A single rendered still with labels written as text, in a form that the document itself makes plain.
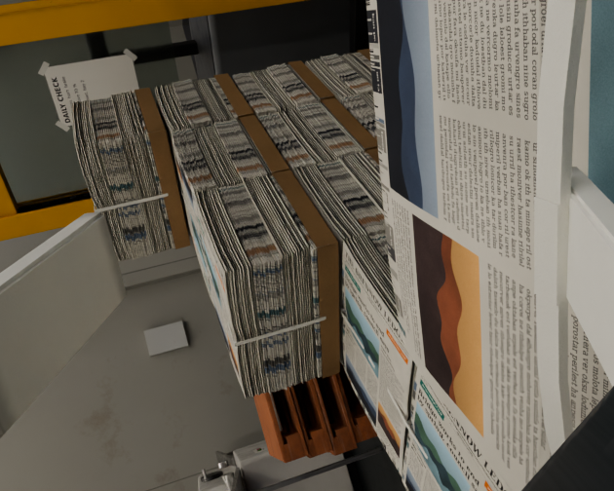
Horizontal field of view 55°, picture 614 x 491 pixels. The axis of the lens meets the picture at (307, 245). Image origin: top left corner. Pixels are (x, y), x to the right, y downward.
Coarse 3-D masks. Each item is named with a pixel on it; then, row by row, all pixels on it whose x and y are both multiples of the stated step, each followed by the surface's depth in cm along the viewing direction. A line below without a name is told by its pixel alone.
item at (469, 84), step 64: (384, 0) 28; (448, 0) 22; (512, 0) 18; (384, 64) 30; (448, 64) 23; (512, 64) 19; (384, 128) 32; (448, 128) 24; (512, 128) 20; (384, 192) 34; (448, 192) 25; (512, 192) 20; (448, 256) 27; (512, 256) 22; (448, 320) 28; (512, 320) 22; (448, 384) 30; (512, 384) 24; (512, 448) 25
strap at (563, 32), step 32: (576, 0) 13; (576, 32) 13; (544, 64) 14; (576, 64) 13; (544, 96) 14; (544, 128) 14; (544, 160) 15; (544, 192) 15; (544, 224) 15; (544, 256) 15; (544, 288) 16; (544, 320) 16; (544, 352) 17; (544, 384) 17; (544, 416) 18
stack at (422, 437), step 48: (288, 144) 142; (336, 144) 140; (336, 192) 125; (384, 240) 112; (384, 288) 100; (384, 336) 101; (384, 384) 108; (384, 432) 115; (432, 432) 91; (432, 480) 96; (480, 480) 78
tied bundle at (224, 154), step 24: (240, 120) 152; (192, 144) 142; (216, 144) 143; (240, 144) 141; (192, 168) 135; (216, 168) 134; (240, 168) 133; (264, 168) 133; (192, 192) 129; (192, 216) 145
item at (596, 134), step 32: (544, 0) 17; (608, 0) 14; (544, 32) 17; (608, 32) 15; (608, 64) 15; (576, 96) 16; (608, 96) 15; (576, 128) 17; (608, 128) 16; (576, 160) 17; (608, 160) 16; (608, 192) 16; (576, 320) 19; (576, 352) 19; (576, 384) 20; (608, 384) 18; (576, 416) 20; (544, 448) 22
